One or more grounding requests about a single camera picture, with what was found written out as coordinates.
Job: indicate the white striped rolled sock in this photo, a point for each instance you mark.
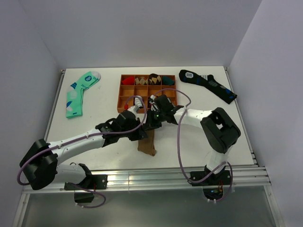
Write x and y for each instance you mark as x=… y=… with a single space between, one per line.
x=138 y=101

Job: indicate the aluminium table edge rail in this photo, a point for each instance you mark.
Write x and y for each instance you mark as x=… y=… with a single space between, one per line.
x=128 y=169

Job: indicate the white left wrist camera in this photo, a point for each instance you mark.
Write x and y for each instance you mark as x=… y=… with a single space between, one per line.
x=134 y=109

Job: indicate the mint green patterned sock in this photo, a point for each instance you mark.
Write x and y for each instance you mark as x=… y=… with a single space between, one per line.
x=75 y=93

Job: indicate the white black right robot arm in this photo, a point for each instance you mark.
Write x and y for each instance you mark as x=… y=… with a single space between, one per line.
x=220 y=130

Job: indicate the beige argyle rolled sock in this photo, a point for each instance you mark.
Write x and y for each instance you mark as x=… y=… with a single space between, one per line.
x=141 y=81

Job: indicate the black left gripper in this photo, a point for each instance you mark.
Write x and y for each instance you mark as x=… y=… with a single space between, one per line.
x=140 y=134

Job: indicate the red rolled sock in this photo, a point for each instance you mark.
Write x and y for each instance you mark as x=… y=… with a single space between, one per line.
x=128 y=81

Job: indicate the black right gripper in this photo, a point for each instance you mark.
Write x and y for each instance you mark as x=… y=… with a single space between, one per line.
x=151 y=123

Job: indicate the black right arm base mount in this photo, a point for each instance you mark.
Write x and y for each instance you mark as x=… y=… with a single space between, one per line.
x=216 y=186

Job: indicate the orange compartment tray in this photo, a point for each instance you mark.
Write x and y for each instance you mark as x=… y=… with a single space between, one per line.
x=145 y=91

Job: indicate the tan brown ribbed sock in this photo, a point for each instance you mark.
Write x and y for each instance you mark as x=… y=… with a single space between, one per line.
x=147 y=145

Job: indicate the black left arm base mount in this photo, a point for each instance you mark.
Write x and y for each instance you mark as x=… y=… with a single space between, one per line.
x=87 y=190

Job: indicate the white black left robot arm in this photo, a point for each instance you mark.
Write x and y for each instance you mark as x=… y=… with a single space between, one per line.
x=40 y=164

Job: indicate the dark teal rolled sock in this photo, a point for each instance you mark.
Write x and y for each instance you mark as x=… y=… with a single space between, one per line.
x=167 y=81

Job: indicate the brown argyle rolled sock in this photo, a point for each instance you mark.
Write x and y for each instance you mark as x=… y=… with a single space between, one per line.
x=154 y=79

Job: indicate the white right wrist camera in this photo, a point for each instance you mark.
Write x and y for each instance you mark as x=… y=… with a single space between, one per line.
x=151 y=103

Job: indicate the black blue patterned sock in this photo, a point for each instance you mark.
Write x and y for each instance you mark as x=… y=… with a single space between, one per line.
x=209 y=83

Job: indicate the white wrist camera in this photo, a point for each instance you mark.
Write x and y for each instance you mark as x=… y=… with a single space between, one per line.
x=134 y=109
x=151 y=103

